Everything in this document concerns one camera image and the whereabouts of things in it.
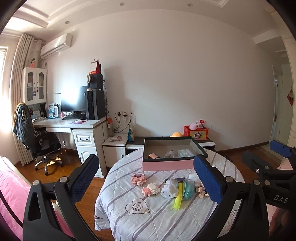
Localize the pink white small figurine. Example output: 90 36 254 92
195 182 209 198

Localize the yellow highlighter pen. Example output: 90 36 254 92
174 182 184 210

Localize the white pink block toy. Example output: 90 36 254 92
142 183 161 197

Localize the pink bed cover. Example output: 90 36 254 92
0 157 75 241

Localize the red toy box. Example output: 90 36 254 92
183 126 209 141

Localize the black office chair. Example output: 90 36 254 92
30 132 63 176

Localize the pink plush toy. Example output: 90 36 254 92
189 123 198 130

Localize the white booklet in box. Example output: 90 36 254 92
178 149 195 158

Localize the striped white quilt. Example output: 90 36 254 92
94 148 246 241

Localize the white computer desk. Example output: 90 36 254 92
34 117 108 178

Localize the orange plush toy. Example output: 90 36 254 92
171 132 183 137

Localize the pink storage box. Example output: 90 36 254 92
142 137 208 171

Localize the dark jacket on chair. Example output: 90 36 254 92
13 102 38 149

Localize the low white black cabinet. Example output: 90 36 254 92
102 137 215 168

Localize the black keyboard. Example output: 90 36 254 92
62 114 87 120

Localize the black computer monitor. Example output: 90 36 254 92
61 86 87 118

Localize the black computer tower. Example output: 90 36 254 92
85 89 106 120

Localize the white glass door cabinet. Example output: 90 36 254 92
22 67 47 105

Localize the black speaker box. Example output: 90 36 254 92
87 73 103 90

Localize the red paper bag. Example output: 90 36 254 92
89 59 101 74

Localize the red doll on cabinet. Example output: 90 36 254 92
30 58 36 68

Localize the beige curtain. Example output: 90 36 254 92
10 34 35 166

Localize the white air conditioner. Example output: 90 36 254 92
41 33 73 59

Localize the wall power socket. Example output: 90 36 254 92
115 110 134 121

